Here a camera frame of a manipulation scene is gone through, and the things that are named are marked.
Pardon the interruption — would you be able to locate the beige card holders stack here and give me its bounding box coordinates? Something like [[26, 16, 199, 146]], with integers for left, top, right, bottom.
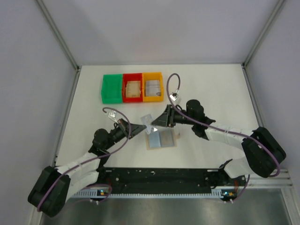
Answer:
[[125, 81, 141, 98]]

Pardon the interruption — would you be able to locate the right aluminium corner post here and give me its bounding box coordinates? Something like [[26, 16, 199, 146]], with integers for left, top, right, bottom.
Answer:
[[242, 0, 288, 68]]

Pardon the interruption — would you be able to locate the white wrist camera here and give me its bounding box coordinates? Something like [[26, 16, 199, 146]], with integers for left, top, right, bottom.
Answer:
[[108, 110, 118, 123], [169, 92, 181, 105]]

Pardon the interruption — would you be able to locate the left aluminium corner post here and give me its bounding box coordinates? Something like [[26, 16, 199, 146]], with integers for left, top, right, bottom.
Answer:
[[35, 0, 82, 71]]

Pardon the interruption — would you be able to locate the red plastic bin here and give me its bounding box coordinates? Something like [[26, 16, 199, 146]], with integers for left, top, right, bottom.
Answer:
[[122, 73, 143, 103]]

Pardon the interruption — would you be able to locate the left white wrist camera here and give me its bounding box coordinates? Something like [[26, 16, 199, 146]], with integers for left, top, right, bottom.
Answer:
[[108, 110, 118, 123]]

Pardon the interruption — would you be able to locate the white VIP card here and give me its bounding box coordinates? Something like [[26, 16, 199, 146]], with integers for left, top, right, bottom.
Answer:
[[141, 114, 158, 135]]

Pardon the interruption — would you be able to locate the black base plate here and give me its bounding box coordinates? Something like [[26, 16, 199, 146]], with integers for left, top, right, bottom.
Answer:
[[96, 167, 246, 195]]

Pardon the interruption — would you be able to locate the aluminium corner post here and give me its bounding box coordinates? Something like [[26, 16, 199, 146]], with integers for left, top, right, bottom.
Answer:
[[35, 0, 82, 71], [242, 0, 288, 68]]

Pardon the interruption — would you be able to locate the green plastic bin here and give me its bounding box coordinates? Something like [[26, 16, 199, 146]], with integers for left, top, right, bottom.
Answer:
[[101, 74, 123, 104]]

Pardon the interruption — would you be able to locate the beige card holder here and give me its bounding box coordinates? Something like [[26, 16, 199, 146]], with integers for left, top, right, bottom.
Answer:
[[146, 129, 180, 150]]

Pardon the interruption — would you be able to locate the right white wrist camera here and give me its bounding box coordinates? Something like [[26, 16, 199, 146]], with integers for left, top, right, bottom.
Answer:
[[169, 92, 181, 105]]

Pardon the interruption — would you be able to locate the yellow plastic bin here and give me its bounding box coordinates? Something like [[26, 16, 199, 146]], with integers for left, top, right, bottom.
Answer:
[[142, 72, 164, 102]]

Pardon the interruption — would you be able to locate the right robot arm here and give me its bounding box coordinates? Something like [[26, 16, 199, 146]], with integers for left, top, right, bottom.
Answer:
[[151, 99, 286, 178]]

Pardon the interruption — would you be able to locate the white slotted cable duct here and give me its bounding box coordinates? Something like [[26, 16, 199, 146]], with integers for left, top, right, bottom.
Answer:
[[71, 188, 237, 199]]

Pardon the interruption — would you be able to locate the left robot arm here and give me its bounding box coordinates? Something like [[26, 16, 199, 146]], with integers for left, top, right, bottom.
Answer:
[[27, 119, 146, 217]]

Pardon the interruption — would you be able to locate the stack of cards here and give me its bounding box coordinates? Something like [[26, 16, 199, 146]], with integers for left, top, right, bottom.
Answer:
[[145, 80, 161, 97]]

